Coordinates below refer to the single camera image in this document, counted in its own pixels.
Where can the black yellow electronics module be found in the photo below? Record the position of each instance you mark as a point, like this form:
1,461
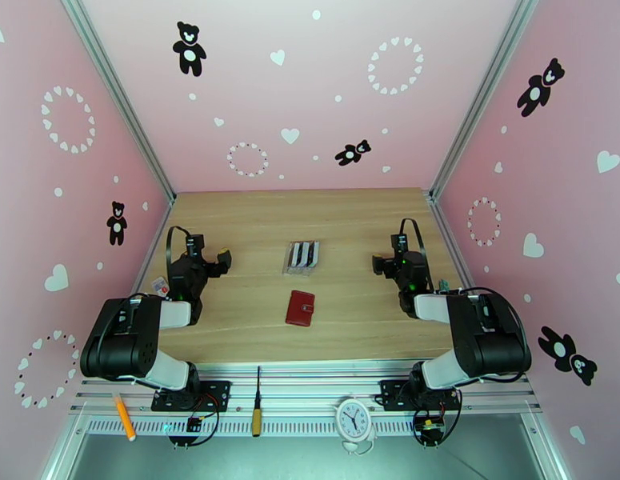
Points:
429,428

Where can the black and white card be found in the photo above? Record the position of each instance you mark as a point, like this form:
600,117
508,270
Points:
313,253
303,254
293,256

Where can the aluminium frame post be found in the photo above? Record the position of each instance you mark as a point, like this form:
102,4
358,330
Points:
483,93
114,88

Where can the clear acrylic card stand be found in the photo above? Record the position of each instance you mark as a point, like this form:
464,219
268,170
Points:
300,272

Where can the aluminium side rail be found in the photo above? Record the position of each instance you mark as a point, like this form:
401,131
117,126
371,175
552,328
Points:
157,233
445,233

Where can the left aluminium side rail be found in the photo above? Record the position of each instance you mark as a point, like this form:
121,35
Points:
157,233

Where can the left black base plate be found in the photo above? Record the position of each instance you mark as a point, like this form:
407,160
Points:
217,393

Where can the aluminium front rail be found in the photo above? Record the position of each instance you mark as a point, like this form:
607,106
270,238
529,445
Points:
299,388

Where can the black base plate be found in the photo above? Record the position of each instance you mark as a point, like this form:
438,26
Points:
392,393
217,393

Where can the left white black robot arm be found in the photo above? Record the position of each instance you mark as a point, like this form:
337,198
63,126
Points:
124,333

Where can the red leather card holder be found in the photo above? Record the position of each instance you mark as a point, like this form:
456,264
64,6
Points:
299,307

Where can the left aluminium frame post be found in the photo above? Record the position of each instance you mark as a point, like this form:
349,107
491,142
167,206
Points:
114,88

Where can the white alarm clock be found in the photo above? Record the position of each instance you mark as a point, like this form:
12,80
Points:
353,417

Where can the small black circuit board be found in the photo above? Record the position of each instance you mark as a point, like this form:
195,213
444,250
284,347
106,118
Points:
193,424

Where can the small green card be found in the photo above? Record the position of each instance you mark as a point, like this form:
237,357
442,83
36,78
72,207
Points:
443,286

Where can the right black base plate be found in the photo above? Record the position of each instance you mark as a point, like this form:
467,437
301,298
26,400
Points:
392,393

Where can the orange marker pen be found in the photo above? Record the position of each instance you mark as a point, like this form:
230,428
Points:
124,417

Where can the white card with red print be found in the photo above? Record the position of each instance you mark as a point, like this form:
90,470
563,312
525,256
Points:
161,284

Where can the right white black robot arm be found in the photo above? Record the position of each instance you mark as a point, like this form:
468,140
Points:
479,333

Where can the right aluminium frame post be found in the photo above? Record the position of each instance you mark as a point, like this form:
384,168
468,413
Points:
483,93

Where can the right aluminium side rail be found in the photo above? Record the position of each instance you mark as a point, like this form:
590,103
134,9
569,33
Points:
445,233

